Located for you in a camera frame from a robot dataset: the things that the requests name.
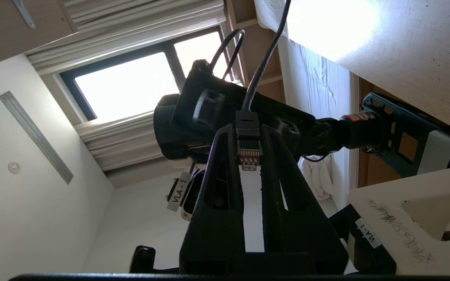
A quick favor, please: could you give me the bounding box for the white black robot torso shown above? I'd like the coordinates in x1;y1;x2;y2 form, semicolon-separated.
329;163;450;276

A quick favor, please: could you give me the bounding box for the window with dark frame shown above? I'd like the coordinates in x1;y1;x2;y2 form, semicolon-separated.
60;27;245;121

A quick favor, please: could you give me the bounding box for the long white air vent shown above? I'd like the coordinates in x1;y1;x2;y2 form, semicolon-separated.
0;91;74;185

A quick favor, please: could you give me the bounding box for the white crumpled cloth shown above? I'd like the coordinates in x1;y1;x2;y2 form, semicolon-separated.
298;154;335;200

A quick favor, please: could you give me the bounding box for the beige pleated curtain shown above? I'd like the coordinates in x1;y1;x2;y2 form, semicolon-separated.
73;111;210;172
26;0;226;75

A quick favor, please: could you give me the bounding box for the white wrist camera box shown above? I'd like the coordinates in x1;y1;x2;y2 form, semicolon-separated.
170;69;315;157

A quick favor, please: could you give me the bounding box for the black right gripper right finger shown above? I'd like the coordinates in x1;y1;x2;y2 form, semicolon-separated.
261;124;348;274

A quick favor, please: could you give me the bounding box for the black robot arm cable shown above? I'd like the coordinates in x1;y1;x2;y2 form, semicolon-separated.
192;28;246;80

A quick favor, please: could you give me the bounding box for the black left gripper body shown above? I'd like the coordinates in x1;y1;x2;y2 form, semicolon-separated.
154;94;214;221

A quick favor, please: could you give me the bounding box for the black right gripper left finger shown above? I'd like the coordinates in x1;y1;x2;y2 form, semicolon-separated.
179;123;246;274

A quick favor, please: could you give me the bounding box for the wooden wardrobe panel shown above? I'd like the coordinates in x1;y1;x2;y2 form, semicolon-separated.
0;0;79;71

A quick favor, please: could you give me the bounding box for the black ethernet cable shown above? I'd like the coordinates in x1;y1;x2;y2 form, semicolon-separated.
235;0;292;171

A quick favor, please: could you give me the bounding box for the grey metal handle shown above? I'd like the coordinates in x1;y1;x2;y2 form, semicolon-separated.
12;0;37;29

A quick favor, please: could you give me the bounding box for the wooden shelf unit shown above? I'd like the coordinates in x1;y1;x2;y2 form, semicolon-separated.
223;0;288;104

